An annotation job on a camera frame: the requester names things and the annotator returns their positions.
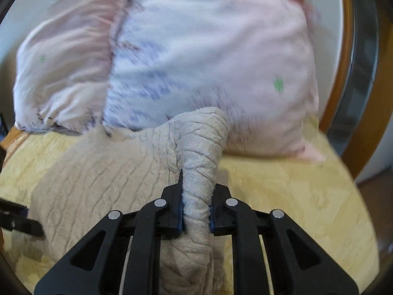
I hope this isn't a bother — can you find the beige cable-knit sweater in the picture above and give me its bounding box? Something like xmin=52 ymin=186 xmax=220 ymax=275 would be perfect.
xmin=29 ymin=107 xmax=229 ymax=295

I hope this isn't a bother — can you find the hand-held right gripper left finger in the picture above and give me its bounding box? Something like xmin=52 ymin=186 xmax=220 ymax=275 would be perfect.
xmin=34 ymin=168 xmax=185 ymax=295

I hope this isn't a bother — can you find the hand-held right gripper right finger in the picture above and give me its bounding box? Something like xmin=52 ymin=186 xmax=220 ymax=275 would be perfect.
xmin=209 ymin=184 xmax=359 ymax=295

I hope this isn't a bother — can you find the floral pillow with tree print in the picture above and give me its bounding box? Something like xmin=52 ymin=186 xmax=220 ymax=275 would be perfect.
xmin=14 ymin=0 xmax=326 ymax=162

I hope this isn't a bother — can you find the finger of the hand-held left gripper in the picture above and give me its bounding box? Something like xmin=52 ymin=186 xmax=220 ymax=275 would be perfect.
xmin=0 ymin=198 xmax=30 ymax=217
xmin=0 ymin=213 xmax=43 ymax=239

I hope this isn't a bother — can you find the yellow patterned bedsheet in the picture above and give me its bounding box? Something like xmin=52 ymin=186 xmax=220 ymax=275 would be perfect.
xmin=0 ymin=120 xmax=379 ymax=295

